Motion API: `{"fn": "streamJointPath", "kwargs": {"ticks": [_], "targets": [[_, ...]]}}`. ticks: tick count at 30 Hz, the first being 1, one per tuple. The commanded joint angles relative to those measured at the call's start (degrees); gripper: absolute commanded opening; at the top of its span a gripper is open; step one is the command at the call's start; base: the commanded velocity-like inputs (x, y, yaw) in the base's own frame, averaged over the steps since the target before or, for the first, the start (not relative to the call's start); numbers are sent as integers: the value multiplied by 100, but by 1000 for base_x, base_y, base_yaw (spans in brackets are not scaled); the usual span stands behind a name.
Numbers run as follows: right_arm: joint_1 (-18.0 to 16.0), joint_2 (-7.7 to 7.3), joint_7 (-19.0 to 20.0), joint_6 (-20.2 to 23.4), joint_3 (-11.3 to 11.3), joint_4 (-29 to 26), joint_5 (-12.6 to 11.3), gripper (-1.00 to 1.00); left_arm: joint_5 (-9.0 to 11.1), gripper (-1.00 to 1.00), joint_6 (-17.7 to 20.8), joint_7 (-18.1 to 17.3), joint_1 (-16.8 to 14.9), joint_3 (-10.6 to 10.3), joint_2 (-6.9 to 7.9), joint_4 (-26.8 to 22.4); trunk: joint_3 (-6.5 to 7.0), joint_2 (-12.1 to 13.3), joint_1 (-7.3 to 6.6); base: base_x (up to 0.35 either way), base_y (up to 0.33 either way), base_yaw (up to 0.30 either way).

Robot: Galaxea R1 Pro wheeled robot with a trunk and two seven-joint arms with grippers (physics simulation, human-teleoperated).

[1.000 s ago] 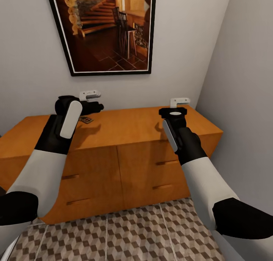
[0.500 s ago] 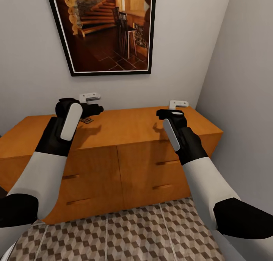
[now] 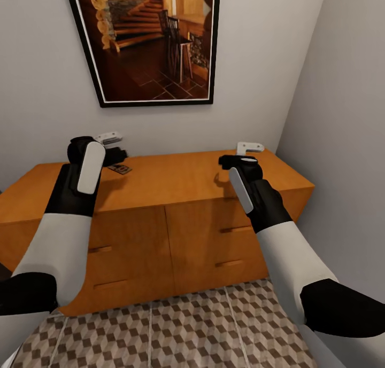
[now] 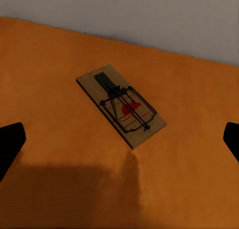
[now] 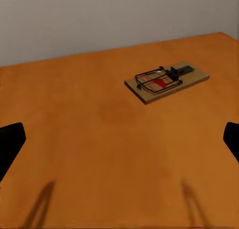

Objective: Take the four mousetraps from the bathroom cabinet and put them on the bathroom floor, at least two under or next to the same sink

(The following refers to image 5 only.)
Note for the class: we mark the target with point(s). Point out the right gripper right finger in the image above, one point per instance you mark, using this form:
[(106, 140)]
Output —
[(231, 138)]

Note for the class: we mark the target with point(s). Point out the cabinet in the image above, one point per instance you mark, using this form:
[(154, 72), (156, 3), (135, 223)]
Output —
[(97, 157)]

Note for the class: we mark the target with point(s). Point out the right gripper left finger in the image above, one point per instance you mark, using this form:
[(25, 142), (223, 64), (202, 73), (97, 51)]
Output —
[(12, 138)]

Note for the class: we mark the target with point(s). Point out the mousetrap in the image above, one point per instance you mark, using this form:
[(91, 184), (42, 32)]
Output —
[(164, 81)]

